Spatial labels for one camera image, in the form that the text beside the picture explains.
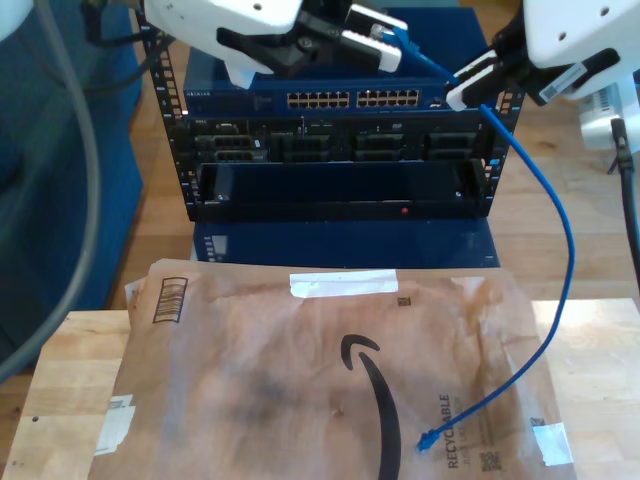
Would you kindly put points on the brown paper mailer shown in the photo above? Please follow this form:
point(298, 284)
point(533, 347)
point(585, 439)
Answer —
point(250, 400)

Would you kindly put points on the black rack frame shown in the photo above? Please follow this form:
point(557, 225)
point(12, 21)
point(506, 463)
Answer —
point(176, 145)

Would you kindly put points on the blue equipment case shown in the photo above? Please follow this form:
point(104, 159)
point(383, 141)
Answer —
point(350, 245)

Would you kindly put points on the white tape strip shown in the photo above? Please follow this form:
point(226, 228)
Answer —
point(345, 282)

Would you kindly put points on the blue network switch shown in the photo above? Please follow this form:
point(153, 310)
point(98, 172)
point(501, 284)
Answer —
point(235, 102)

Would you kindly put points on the black rack server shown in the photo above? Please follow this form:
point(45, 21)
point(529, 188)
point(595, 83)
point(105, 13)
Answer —
point(340, 140)

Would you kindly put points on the blue sofa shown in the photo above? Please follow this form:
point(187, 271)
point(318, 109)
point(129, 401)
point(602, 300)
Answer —
point(40, 200)

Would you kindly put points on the torn white paper label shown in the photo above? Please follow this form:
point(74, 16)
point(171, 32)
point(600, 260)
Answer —
point(117, 425)

